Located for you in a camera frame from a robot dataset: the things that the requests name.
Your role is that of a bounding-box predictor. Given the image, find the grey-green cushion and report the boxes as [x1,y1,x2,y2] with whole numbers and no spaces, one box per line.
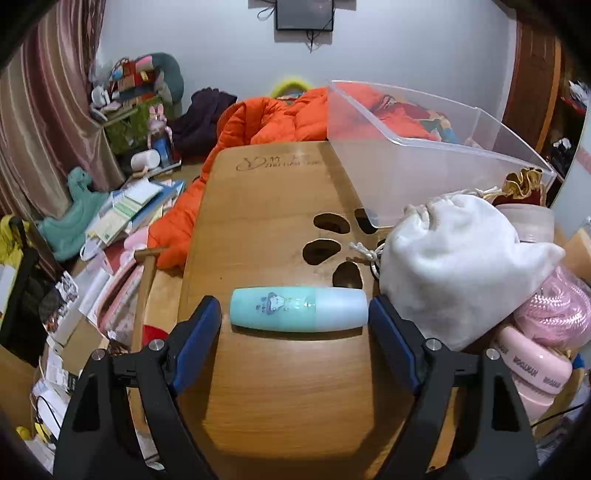
[148,53,185,107]

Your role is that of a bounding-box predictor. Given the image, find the dark purple cloth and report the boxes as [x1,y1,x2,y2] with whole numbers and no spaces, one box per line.
[170,88,238,162]

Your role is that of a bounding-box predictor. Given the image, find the pile of boxes and papers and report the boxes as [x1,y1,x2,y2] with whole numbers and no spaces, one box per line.
[28,258,139,462]

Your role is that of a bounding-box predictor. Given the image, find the brown wooden wardrobe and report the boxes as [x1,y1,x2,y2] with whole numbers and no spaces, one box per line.
[501,23,578,167]

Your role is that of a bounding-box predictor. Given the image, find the green patterned box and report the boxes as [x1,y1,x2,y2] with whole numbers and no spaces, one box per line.
[102,107,183,155]

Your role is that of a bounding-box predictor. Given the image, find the white drawstring pouch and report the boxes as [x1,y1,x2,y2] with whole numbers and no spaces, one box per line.
[379,188,566,352]

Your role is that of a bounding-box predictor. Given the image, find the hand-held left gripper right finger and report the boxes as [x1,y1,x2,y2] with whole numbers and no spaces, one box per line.
[368,294,541,480]

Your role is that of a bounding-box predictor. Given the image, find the small black wall monitor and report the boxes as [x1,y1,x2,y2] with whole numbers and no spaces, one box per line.
[276,0,334,32]

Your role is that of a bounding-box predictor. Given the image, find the tan cardboard box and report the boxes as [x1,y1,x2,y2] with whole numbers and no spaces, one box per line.
[566,228,591,282]

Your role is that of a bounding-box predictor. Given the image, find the teal dinosaur plush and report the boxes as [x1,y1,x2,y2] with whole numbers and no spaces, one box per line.
[37,167,112,263]

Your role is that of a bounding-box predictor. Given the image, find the teal bottle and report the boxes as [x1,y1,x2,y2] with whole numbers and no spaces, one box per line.
[230,286,369,332]

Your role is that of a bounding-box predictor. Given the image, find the pink knitted bag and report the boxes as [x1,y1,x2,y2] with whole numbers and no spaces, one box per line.
[513,265,591,349]

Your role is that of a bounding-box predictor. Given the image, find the stack of books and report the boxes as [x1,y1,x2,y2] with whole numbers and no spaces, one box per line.
[85,178,185,259]

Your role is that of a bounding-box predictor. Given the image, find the red velvet pouch gold trim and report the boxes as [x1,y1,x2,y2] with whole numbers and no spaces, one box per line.
[490,167,546,207]

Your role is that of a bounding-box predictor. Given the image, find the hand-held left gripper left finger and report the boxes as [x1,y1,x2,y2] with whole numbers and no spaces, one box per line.
[53,295,222,480]

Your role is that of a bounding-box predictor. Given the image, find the yellow fuzzy ring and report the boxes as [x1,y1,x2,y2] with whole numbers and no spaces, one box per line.
[270,76,312,99]

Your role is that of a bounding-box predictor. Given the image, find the white cup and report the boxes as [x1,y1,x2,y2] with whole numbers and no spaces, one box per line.
[130,150,161,174]

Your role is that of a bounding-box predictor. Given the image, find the clear plastic storage box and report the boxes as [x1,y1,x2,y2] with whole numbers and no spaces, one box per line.
[327,79,558,230]

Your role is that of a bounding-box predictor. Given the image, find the pink rabbit doll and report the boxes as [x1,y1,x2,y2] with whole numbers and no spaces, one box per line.
[148,104,174,162]

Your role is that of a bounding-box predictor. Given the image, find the patchwork plush toy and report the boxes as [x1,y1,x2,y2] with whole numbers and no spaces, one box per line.
[108,56,155,100]

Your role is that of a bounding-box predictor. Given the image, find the brown striped curtain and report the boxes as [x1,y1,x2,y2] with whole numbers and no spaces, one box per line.
[0,0,125,222]

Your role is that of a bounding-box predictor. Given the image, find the cream round jar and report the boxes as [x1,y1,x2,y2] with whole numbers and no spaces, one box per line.
[496,204,555,243]

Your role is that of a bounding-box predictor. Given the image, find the white door with pink hearts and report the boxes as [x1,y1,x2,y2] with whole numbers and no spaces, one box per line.
[549,138,591,232]

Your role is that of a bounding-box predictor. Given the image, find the pink patterned box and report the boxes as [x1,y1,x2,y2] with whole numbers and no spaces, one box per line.
[97,263,148,342]

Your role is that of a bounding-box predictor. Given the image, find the orange down jacket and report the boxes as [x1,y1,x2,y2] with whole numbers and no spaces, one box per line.
[148,87,439,269]

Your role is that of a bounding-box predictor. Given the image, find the wooden desk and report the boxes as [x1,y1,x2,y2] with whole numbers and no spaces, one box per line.
[178,141,467,480]

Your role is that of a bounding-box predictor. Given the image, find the patterned blanket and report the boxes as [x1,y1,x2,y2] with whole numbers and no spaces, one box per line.
[369,95,462,145]

